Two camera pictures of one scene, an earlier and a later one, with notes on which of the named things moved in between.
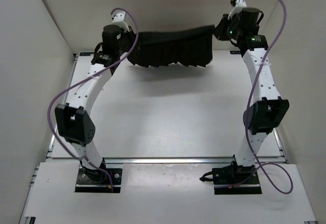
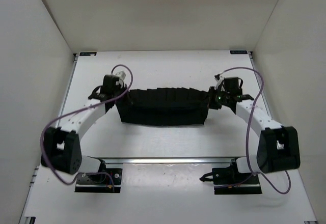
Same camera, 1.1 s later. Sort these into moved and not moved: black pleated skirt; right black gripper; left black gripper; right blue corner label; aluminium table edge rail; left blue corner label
Moved: right black gripper; left black gripper; black pleated skirt
Not moved: aluminium table edge rail; left blue corner label; right blue corner label
